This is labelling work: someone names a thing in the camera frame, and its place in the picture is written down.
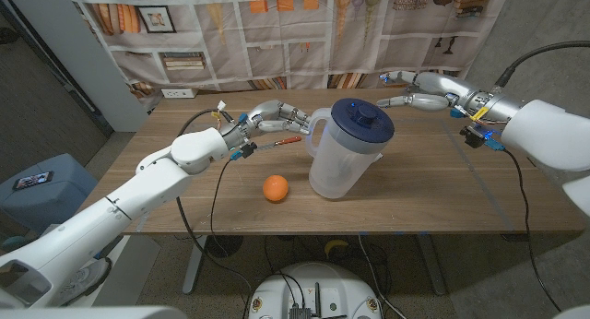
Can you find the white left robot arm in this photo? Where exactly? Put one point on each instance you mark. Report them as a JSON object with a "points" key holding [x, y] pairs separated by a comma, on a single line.
{"points": [[138, 194]]}

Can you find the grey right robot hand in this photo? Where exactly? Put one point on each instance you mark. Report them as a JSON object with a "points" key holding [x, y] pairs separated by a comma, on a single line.
{"points": [[442, 86]]}

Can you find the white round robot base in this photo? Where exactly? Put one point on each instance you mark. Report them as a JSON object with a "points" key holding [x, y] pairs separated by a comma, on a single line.
{"points": [[322, 284]]}

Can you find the printed bookshelf backdrop cloth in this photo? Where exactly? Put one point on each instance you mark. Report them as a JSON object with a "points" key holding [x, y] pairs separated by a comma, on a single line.
{"points": [[276, 42]]}

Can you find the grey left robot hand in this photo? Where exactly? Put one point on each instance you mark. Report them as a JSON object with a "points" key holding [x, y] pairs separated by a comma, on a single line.
{"points": [[267, 116]]}

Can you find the translucent plastic pitcher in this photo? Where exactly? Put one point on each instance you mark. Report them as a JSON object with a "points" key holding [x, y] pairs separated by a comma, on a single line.
{"points": [[336, 167]]}

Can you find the dark blue pitcher lid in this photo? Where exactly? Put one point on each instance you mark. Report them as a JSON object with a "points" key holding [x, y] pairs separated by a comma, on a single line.
{"points": [[350, 130]]}

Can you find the white table leg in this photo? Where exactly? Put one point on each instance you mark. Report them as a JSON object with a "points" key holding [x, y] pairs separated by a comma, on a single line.
{"points": [[432, 268], [194, 263]]}

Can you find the grey sneaker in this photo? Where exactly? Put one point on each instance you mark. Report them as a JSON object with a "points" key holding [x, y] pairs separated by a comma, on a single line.
{"points": [[85, 282]]}

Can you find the yellow banana-shaped object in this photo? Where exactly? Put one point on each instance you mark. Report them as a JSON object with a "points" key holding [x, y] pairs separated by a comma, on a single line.
{"points": [[335, 246]]}

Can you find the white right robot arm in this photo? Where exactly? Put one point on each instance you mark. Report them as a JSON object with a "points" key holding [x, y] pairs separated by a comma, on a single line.
{"points": [[548, 134]]}

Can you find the blue stool with phone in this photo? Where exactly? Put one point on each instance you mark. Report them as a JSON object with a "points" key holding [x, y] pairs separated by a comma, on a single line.
{"points": [[50, 204]]}

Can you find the black smartphone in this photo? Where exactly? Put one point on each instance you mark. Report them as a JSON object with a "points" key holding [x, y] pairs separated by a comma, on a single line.
{"points": [[32, 180]]}

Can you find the white power outlet strip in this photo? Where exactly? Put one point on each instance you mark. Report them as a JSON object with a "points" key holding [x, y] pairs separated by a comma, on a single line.
{"points": [[179, 93]]}

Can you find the orange fruit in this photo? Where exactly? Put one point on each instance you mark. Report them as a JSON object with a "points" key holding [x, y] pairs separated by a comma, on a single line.
{"points": [[275, 188]]}

